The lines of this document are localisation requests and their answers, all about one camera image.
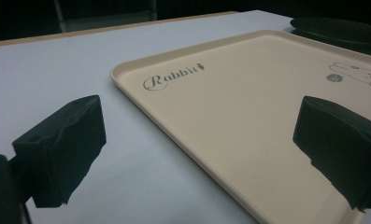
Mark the beige printed plastic tray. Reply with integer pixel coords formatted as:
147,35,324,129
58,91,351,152
110,29,371,224

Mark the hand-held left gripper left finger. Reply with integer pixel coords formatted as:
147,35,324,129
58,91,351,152
8,94,107,209

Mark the black round plate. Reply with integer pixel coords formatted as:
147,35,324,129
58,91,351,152
290,16,371,54

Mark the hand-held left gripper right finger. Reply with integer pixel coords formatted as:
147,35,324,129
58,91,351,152
292,95,371,213

